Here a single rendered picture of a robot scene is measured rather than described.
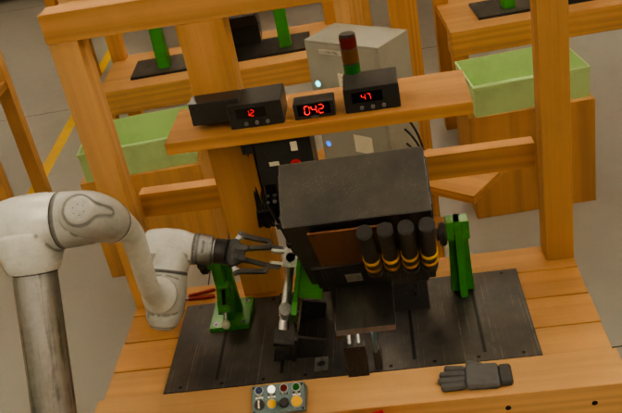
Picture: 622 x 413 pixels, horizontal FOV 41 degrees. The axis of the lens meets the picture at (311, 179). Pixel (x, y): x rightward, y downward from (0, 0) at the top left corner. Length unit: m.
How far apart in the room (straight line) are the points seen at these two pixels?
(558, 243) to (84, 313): 2.75
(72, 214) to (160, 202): 0.98
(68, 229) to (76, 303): 2.92
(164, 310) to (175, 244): 0.19
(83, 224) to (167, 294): 0.56
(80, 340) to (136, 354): 1.74
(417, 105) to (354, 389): 0.82
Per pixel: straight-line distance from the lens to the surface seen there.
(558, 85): 2.53
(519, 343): 2.48
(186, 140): 2.45
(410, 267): 2.12
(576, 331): 2.55
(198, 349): 2.66
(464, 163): 2.69
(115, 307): 4.63
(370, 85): 2.37
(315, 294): 2.38
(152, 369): 2.69
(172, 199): 2.79
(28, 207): 1.94
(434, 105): 2.37
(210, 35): 2.43
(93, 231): 1.88
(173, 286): 2.37
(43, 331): 1.98
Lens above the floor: 2.51
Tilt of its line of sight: 28 degrees down
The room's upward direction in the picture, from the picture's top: 11 degrees counter-clockwise
